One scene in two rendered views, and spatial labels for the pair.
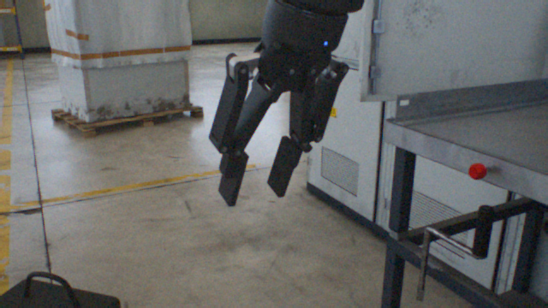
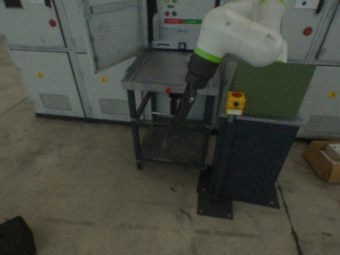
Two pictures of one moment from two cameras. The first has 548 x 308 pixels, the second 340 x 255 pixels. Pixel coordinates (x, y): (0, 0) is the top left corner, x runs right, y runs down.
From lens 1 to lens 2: 0.62 m
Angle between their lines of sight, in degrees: 50
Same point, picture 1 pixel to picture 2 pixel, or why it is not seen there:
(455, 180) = (119, 89)
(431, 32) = (108, 36)
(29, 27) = not seen: outside the picture
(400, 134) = (130, 85)
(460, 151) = (157, 85)
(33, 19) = not seen: outside the picture
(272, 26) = (197, 85)
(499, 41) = (128, 34)
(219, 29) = not seen: outside the picture
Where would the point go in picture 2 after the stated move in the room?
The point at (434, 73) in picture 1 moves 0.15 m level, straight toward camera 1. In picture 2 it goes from (113, 53) to (121, 58)
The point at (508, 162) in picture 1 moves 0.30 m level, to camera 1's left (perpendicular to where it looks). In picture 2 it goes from (175, 85) to (142, 104)
